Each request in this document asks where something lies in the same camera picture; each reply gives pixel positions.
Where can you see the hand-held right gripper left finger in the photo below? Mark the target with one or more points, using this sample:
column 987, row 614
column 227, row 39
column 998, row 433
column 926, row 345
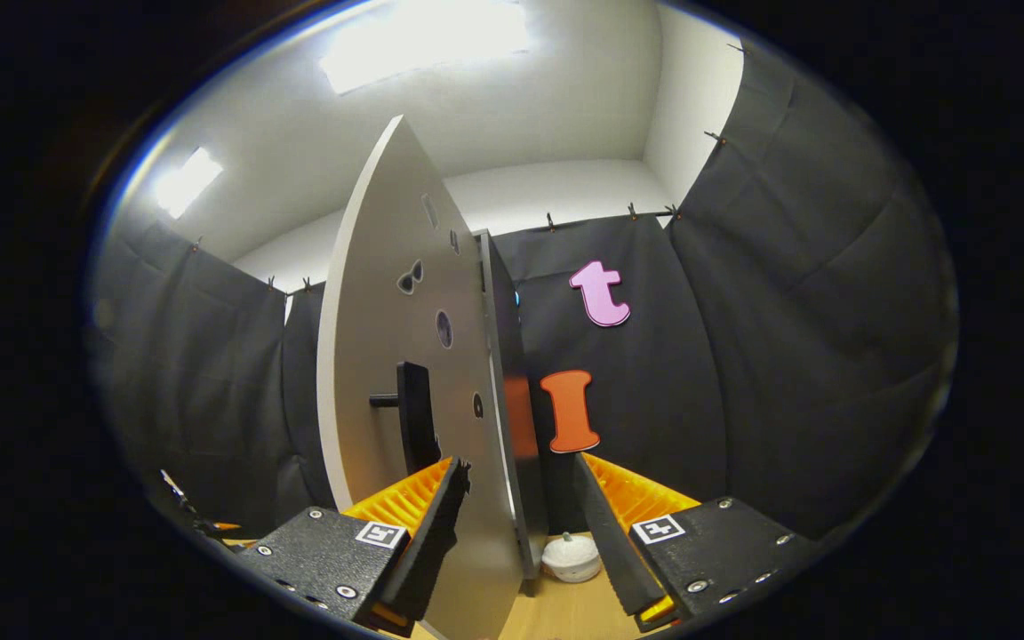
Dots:
column 432, row 542

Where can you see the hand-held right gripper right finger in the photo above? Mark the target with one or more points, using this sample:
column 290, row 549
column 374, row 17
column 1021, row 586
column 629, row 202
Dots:
column 614, row 551

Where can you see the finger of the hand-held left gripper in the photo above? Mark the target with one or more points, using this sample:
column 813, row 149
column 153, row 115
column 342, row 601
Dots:
column 223, row 527

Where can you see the cream cabinet door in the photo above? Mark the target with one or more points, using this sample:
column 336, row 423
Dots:
column 379, row 284

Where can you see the black backdrop cloth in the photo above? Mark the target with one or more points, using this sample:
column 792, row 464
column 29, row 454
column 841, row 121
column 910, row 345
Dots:
column 788, row 311

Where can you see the row of black cloth clips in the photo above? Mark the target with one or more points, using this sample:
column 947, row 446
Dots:
column 550, row 220

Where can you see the small ceiling light panel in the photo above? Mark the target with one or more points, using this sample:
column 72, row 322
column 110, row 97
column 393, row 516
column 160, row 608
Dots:
column 188, row 182

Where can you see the large ceiling light panel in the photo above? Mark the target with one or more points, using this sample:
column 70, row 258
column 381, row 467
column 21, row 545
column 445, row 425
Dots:
column 423, row 40

